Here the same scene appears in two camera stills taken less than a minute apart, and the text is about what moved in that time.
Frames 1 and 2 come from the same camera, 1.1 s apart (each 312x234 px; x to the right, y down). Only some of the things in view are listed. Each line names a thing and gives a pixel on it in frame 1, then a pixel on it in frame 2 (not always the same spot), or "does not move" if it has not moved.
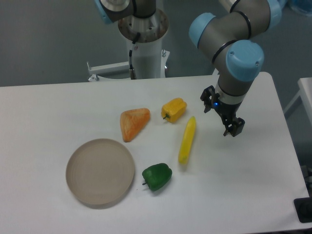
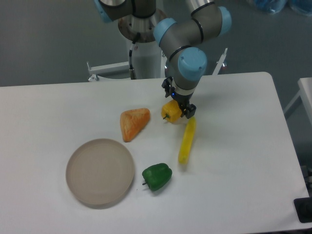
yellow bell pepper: [172, 110] does not move
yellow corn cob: [186, 141] does not move
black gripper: [226, 111] -> [187, 109]
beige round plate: [100, 171] does not move
